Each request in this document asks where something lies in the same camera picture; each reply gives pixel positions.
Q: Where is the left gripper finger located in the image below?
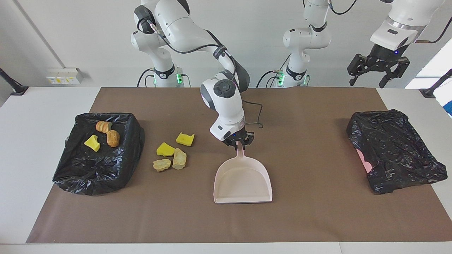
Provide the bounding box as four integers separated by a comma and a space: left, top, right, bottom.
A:
347, 54, 369, 86
379, 58, 411, 89

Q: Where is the beige plastic dustpan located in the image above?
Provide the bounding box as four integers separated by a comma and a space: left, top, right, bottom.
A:
213, 141, 273, 204

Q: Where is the notched yellow sponge piece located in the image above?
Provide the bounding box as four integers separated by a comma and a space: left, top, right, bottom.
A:
176, 132, 195, 147

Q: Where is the tall beige foam chunk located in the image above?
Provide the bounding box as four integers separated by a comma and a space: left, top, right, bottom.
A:
172, 148, 187, 170

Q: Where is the yellow sponge wedge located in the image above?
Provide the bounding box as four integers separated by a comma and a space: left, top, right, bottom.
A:
156, 142, 176, 157

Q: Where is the small yellow sponge piece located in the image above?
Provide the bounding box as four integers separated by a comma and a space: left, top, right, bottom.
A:
84, 134, 101, 152

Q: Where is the black trash bag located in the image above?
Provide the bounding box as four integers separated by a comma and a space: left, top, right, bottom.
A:
346, 109, 448, 195

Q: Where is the pink plastic bin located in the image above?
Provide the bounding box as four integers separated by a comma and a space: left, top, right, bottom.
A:
356, 148, 372, 173

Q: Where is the black bag lined bin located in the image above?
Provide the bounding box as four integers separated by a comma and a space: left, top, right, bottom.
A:
52, 112, 145, 196

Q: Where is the brown table mat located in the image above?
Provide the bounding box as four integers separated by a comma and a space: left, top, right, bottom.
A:
26, 87, 452, 244

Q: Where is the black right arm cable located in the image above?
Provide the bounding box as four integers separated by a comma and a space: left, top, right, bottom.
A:
139, 14, 264, 129

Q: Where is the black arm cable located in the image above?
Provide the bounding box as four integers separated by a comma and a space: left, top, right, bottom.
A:
328, 0, 452, 44
139, 14, 264, 129

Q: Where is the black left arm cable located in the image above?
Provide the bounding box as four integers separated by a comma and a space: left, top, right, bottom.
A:
328, 0, 452, 44

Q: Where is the black camera stand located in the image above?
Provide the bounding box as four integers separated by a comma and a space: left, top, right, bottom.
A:
420, 69, 452, 98
0, 68, 29, 96

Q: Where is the black base cable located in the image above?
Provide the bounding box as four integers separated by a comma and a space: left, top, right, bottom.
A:
257, 70, 283, 88
137, 68, 156, 87

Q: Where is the white wall socket box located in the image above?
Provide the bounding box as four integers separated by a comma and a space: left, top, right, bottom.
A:
47, 68, 84, 85

